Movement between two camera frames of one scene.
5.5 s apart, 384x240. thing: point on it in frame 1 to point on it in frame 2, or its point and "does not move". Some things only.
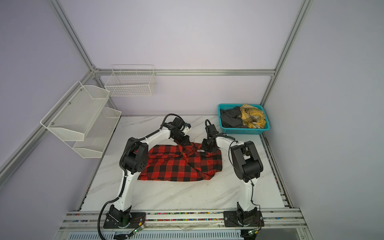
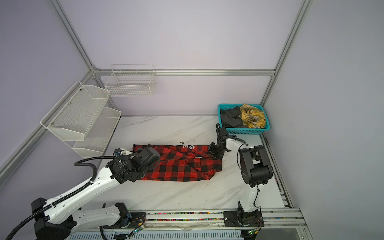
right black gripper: (204, 147) to (212, 152)
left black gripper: (185, 143) to (139, 151)
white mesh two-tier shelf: (81, 114) does not move
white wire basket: (131, 80) does not move
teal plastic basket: (243, 118) does not move
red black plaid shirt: (181, 163) does not move
